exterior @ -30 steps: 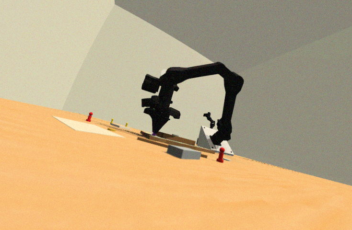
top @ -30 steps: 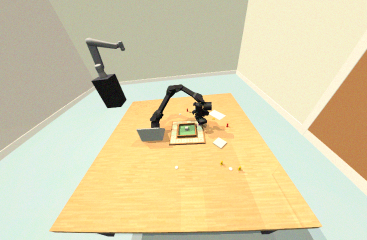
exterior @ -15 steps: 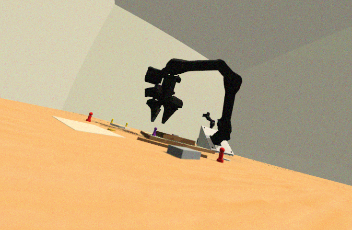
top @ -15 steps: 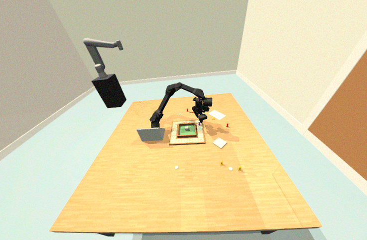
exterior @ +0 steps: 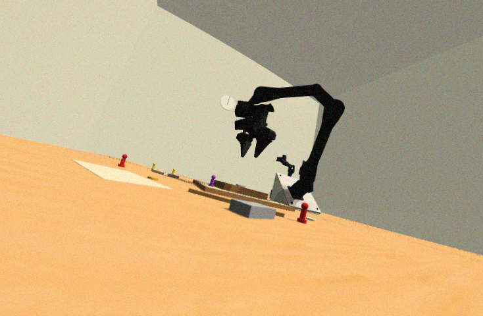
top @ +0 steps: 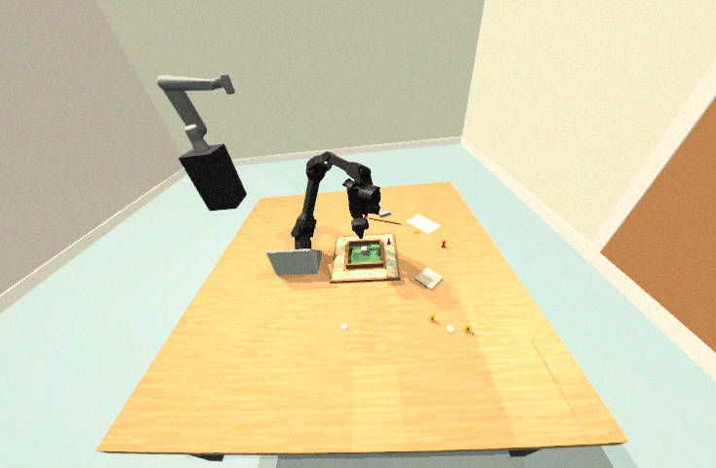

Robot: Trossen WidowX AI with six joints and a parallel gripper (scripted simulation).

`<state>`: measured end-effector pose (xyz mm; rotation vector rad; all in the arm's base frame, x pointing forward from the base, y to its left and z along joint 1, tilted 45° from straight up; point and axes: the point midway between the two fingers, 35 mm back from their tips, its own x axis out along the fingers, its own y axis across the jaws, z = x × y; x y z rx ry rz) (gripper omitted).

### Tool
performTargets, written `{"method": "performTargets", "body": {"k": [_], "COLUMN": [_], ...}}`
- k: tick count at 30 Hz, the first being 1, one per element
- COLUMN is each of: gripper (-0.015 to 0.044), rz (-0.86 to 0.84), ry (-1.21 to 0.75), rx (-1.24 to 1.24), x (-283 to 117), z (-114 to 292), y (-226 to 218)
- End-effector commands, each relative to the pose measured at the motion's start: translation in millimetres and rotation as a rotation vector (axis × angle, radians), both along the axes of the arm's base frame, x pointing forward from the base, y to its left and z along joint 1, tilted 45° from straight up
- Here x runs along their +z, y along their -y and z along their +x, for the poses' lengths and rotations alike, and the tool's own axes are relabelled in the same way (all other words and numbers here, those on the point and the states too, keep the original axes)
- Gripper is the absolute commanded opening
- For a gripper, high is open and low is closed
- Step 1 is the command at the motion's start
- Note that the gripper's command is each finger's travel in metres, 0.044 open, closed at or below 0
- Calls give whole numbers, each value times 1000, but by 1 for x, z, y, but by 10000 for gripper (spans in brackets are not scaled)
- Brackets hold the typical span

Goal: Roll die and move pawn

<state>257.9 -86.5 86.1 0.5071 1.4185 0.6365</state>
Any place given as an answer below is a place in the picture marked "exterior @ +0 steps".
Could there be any brown flat bar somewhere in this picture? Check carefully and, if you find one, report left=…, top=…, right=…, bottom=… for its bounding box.
left=188, top=188, right=285, bottom=218

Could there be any red game pawn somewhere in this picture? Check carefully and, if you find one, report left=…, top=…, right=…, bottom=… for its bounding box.
left=297, top=202, right=308, bottom=224
left=118, top=154, right=127, bottom=167

